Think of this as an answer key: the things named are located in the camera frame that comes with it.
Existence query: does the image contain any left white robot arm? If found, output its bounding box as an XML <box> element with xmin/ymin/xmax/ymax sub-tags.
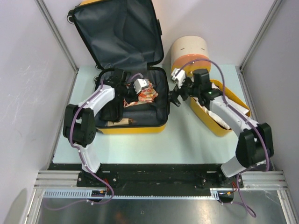
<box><xmin>63</xmin><ymin>69</ymin><xmax>148</xmax><ymax>187</ymax></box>

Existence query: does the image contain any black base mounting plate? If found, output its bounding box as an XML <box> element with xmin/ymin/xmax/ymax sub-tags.
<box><xmin>48</xmin><ymin>163</ymin><xmax>265</xmax><ymax>193</ymax></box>

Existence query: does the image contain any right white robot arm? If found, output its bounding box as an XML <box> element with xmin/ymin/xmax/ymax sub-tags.
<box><xmin>170</xmin><ymin>68</ymin><xmax>274</xmax><ymax>187</ymax></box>

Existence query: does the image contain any black pouch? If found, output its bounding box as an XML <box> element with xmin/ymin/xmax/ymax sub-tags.
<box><xmin>100</xmin><ymin>98</ymin><xmax>124</xmax><ymax>122</ymax></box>

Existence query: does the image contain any yellow Pikachu suitcase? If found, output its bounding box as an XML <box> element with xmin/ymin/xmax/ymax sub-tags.
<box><xmin>67</xmin><ymin>0</ymin><xmax>170</xmax><ymax>134</ymax></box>

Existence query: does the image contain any orange floral patterned cloth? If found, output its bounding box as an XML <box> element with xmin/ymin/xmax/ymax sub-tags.
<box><xmin>124</xmin><ymin>82</ymin><xmax>158</xmax><ymax>108</ymax></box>

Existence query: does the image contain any white round drawer cabinet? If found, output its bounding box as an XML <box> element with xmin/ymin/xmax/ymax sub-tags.
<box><xmin>171</xmin><ymin>35</ymin><xmax>211</xmax><ymax>77</ymax></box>

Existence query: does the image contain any beige tube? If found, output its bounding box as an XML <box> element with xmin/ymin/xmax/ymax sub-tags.
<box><xmin>107</xmin><ymin>118</ymin><xmax>136</xmax><ymax>127</ymax></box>

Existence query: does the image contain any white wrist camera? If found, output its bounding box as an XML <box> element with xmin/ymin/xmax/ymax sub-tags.
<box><xmin>171</xmin><ymin>68</ymin><xmax>186</xmax><ymax>89</ymax></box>
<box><xmin>134</xmin><ymin>78</ymin><xmax>149</xmax><ymax>93</ymax></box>

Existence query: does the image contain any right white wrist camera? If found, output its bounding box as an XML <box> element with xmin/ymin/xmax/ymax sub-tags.
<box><xmin>171</xmin><ymin>68</ymin><xmax>186</xmax><ymax>89</ymax></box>

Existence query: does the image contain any aluminium frame rail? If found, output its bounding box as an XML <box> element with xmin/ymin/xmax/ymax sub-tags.
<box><xmin>34</xmin><ymin>171</ymin><xmax>288</xmax><ymax>200</ymax></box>

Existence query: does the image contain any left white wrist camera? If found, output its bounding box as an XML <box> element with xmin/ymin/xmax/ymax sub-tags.
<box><xmin>134</xmin><ymin>78</ymin><xmax>149</xmax><ymax>93</ymax></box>

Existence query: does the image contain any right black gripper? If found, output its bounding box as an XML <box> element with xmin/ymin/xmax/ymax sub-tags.
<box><xmin>168</xmin><ymin>77</ymin><xmax>200</xmax><ymax>107</ymax></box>

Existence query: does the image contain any yellow plastic basket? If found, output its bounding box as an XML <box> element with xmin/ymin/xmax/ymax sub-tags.
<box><xmin>189</xmin><ymin>79</ymin><xmax>252</xmax><ymax>138</ymax></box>

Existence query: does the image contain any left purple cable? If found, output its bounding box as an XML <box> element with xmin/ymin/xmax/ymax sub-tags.
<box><xmin>44</xmin><ymin>73</ymin><xmax>144</xmax><ymax>210</ymax></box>

